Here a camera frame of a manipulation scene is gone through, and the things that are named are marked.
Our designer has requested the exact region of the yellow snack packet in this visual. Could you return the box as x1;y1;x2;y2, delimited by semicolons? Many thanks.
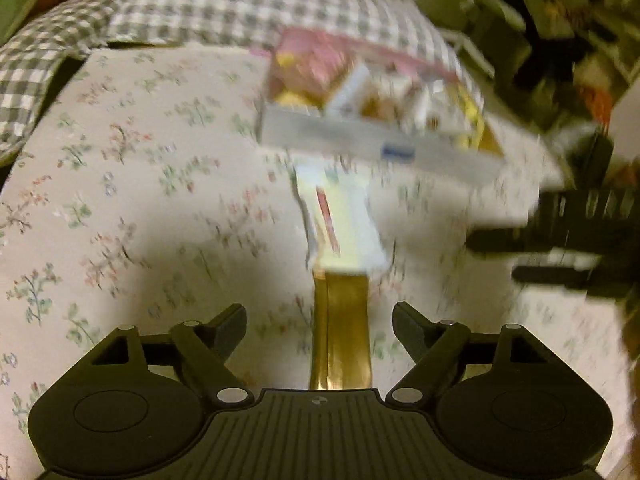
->
276;89;322;110
450;85;489;152

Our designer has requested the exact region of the grey checked pillow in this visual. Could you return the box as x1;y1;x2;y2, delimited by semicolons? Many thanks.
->
0;0;473;161

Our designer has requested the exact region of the white and gold snack packet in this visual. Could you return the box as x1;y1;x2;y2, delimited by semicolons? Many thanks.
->
292;157;392;392

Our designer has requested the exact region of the white office chair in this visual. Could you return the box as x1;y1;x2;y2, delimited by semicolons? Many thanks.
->
439;0;527;78

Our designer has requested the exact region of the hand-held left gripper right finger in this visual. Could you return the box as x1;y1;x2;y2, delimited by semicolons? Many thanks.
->
385;302;549;406

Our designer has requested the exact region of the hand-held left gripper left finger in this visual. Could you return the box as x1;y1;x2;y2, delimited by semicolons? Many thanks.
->
90;303;256;406

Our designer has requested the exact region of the white box of snacks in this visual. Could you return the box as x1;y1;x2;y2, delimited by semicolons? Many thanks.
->
255;27;507;190

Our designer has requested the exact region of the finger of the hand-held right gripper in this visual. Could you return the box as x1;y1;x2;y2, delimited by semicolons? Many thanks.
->
512;257;603;293
465;225;556;258

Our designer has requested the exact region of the pink snack packet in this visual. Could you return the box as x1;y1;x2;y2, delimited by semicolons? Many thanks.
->
277;42;354;99

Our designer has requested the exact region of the floral bedsheet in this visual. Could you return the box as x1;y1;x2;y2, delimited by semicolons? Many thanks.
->
0;45;640;480

